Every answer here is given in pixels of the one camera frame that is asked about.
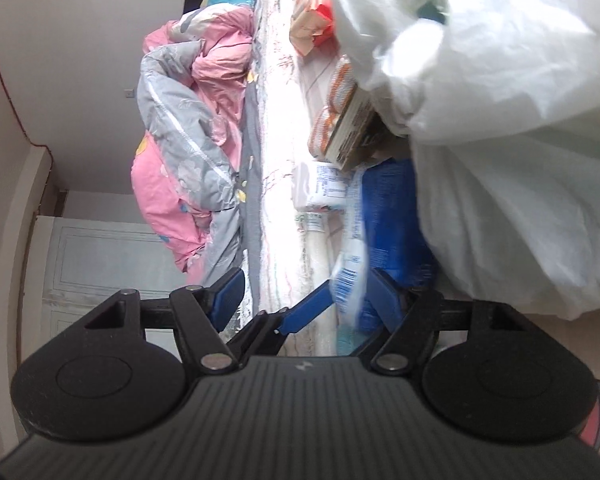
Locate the red wet wipes pack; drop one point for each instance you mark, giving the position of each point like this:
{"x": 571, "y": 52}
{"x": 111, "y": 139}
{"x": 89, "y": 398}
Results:
{"x": 311, "y": 25}

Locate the white tissue roll pack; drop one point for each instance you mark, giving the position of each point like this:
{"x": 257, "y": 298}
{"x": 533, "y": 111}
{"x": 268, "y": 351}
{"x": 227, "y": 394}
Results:
{"x": 319, "y": 186}

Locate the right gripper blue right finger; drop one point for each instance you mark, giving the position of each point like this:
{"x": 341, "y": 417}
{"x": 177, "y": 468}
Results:
{"x": 409, "y": 326}

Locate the white woven blanket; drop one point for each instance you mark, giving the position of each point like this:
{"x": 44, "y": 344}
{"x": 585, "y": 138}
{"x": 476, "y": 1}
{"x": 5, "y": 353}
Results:
{"x": 298, "y": 250}

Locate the white plastic bag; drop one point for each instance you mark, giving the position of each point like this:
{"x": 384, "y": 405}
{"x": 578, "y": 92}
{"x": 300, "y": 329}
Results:
{"x": 500, "y": 100}

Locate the pink grey quilt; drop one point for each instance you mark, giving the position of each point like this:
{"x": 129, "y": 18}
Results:
{"x": 191, "y": 95}

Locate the teal checked towel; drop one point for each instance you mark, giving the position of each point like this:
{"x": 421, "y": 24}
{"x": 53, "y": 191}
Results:
{"x": 348, "y": 339}

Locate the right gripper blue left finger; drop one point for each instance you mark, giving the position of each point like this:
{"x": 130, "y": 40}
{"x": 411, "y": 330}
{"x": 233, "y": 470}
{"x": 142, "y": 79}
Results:
{"x": 200, "y": 314}

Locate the orange striped cloth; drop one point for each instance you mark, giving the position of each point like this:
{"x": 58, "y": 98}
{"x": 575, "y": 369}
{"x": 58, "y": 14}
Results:
{"x": 340, "y": 90}

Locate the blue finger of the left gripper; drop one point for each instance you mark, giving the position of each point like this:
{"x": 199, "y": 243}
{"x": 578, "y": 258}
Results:
{"x": 267, "y": 332}

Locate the blue white plastic pack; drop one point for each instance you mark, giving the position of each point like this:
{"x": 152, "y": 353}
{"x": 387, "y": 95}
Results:
{"x": 381, "y": 231}

